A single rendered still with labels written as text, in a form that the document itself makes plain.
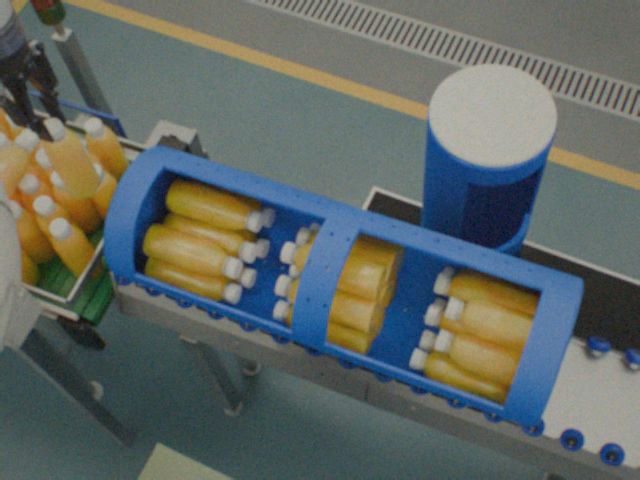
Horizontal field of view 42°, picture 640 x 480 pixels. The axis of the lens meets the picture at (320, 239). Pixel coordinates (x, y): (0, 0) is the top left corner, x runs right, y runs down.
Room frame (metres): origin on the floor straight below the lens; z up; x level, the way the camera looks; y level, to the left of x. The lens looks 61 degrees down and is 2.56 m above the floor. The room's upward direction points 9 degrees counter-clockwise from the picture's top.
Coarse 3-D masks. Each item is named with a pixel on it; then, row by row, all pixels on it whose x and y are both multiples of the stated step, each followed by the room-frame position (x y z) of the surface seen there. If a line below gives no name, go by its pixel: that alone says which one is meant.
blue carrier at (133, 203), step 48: (144, 192) 0.89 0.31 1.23; (240, 192) 0.86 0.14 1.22; (288, 192) 0.85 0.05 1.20; (288, 240) 0.87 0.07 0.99; (336, 240) 0.72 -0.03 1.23; (432, 240) 0.70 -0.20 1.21; (336, 288) 0.64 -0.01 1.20; (432, 288) 0.70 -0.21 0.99; (576, 288) 0.56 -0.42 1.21; (288, 336) 0.61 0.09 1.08; (384, 336) 0.63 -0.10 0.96; (528, 336) 0.48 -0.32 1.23; (432, 384) 0.47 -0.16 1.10; (528, 384) 0.42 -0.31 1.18
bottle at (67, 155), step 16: (64, 128) 0.99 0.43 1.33; (48, 144) 0.97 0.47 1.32; (64, 144) 0.96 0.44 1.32; (80, 144) 0.98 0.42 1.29; (64, 160) 0.95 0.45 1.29; (80, 160) 0.96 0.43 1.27; (64, 176) 0.95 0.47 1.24; (80, 176) 0.95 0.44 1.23; (96, 176) 0.97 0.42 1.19; (80, 192) 0.94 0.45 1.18
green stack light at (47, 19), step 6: (60, 0) 1.45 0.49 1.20; (54, 6) 1.43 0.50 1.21; (60, 6) 1.44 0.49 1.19; (36, 12) 1.43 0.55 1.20; (42, 12) 1.42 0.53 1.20; (48, 12) 1.42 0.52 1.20; (54, 12) 1.43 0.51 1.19; (60, 12) 1.44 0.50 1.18; (42, 18) 1.43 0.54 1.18; (48, 18) 1.42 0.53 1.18; (54, 18) 1.42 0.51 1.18; (60, 18) 1.43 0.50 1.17; (48, 24) 1.42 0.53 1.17; (54, 24) 1.42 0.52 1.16
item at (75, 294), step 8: (96, 248) 0.93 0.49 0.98; (96, 256) 0.91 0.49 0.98; (88, 264) 0.89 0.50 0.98; (96, 264) 0.90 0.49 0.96; (88, 272) 0.88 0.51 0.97; (80, 280) 0.86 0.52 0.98; (88, 280) 0.87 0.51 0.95; (80, 288) 0.85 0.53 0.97; (72, 296) 0.82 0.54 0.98; (80, 296) 0.84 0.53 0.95; (72, 304) 0.82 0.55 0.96
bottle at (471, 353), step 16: (464, 336) 0.54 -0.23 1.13; (464, 352) 0.51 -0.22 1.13; (480, 352) 0.50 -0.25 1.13; (496, 352) 0.50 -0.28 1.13; (512, 352) 0.49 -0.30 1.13; (464, 368) 0.49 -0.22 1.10; (480, 368) 0.48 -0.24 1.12; (496, 368) 0.47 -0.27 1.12; (512, 368) 0.47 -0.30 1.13; (512, 384) 0.44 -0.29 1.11
